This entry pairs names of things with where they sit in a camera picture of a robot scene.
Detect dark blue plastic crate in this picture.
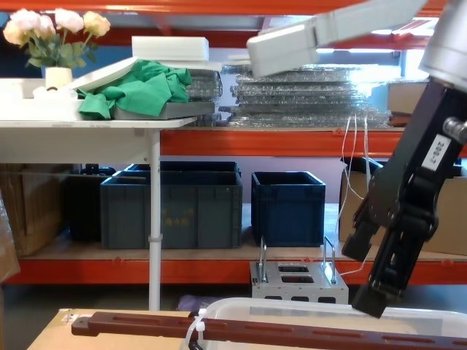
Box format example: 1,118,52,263
250,171,327,248

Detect silver metal box with handles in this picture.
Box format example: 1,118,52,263
250,236,350,303

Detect brown slotted plastic bar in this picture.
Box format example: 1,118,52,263
71,311,467,350

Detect cream flower vase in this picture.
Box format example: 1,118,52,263
45,66,74,90

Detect small stack of silver panels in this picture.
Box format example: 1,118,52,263
185,68,224,127

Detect large grey-blue plastic crate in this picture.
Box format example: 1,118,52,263
100,171,244,250

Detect orange steel shelving rack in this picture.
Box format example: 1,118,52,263
0,0,467,286

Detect thin white cords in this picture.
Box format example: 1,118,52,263
335,115,385,279

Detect small silver cable plug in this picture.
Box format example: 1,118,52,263
442,116,467,144

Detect white foam block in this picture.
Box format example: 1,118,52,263
131,35,210,63

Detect white zip tie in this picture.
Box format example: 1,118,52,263
184,308,209,350

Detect white flat board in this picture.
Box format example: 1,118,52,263
67,56,224,92

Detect large stack of silver panels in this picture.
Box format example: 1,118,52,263
229,63,395,128

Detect white shallow tray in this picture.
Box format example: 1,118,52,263
0,78,85,122

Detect pale pink flower bouquet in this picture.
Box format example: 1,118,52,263
2,9,112,70

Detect purple bag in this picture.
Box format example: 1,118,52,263
177,294,220,311

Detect green cloth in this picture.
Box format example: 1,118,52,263
76,60,193,120

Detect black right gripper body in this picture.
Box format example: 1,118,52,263
368,77,467,191

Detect grey flat tray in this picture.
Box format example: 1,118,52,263
112,101,216,121

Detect black plastic crate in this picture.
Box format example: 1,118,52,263
63,164,118,242

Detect brown cardboard box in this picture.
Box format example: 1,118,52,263
386,82,428,127
0,163,71,257
338,160,467,257

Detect white table with leg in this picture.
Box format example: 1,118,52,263
0,116,198,311

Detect clear plastic bin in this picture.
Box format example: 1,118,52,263
184,297,467,350

